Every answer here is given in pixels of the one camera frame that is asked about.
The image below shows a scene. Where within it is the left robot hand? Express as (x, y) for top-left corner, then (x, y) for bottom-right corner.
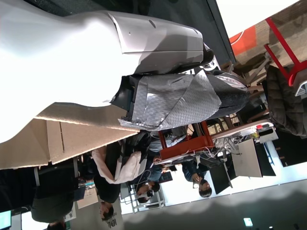
(0, 0), (249, 144)

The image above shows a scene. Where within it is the brown cardboard box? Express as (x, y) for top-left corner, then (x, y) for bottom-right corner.
(0, 102), (140, 171)

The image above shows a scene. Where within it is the person with beige coat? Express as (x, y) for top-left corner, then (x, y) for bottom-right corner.
(92, 140), (151, 222)

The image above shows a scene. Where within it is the person in dark clothes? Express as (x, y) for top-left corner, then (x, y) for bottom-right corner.
(30, 167), (75, 230)

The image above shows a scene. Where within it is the red metal shelf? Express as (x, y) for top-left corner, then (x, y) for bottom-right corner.
(158, 121), (214, 161)

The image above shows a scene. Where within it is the person wearing white headset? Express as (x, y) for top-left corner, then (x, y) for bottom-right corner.
(136, 181), (162, 205)

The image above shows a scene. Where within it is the person with black hair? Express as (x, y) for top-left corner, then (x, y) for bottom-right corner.
(181, 160), (213, 199)

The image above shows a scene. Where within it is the white work table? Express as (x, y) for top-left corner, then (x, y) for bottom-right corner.
(211, 120), (274, 146)

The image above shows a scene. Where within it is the black monitor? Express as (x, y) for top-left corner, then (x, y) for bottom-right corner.
(209, 164), (234, 195)

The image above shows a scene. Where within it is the grey computer case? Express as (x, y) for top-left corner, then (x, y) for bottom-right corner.
(231, 138), (262, 178)

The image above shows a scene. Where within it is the dark padded jacket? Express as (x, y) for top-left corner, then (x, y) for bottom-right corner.
(265, 65), (307, 138)

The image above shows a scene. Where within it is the red metal stool frame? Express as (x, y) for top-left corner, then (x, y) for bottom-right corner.
(263, 17), (307, 87)

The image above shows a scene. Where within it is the grey aluminium bracket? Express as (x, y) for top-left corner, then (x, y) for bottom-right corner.
(294, 80), (307, 98)

